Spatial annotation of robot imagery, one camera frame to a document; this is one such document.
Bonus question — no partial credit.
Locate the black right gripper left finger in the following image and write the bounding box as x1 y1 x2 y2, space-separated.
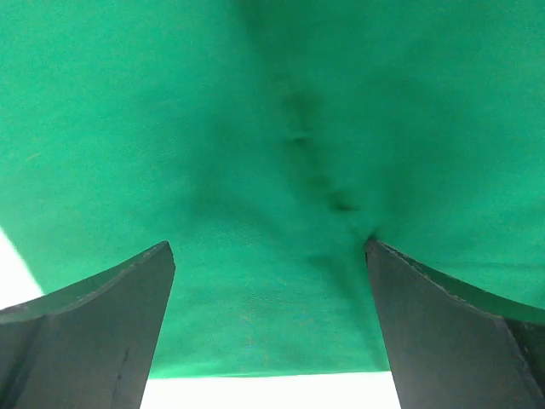
1 241 175 409

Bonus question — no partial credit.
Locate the green t-shirt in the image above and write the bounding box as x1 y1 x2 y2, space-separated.
1 1 544 377

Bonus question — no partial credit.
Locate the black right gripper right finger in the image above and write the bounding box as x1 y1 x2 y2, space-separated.
365 239 544 409

